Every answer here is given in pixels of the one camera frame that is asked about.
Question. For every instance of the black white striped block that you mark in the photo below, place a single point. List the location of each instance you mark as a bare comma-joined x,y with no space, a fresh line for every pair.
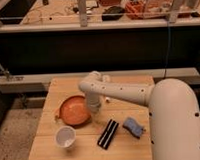
108,134

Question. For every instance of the orange ceramic bowl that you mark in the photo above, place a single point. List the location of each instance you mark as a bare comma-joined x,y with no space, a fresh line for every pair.
73,111

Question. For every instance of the orange box on shelf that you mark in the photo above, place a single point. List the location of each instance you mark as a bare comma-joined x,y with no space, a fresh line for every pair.
151,9

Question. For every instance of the black object on shelf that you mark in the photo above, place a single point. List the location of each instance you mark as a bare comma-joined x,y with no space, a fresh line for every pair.
113,13

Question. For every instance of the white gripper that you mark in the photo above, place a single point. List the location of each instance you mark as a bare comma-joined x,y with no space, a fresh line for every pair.
93,102

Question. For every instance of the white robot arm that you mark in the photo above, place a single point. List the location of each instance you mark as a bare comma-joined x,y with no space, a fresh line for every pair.
174,112

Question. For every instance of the wooden table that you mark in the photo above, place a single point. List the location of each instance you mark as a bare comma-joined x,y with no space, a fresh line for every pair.
123,146

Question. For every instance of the white plastic cup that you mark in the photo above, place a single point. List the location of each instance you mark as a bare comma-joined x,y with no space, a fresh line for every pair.
65,137

